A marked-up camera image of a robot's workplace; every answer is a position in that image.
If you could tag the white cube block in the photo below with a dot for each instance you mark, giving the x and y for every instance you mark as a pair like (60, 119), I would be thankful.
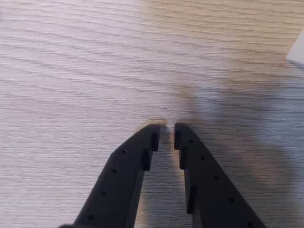
(298, 54)

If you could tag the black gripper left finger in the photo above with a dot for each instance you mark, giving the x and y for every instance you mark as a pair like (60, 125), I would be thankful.
(123, 180)

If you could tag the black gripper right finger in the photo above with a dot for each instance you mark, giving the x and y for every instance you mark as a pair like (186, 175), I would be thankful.
(209, 190)

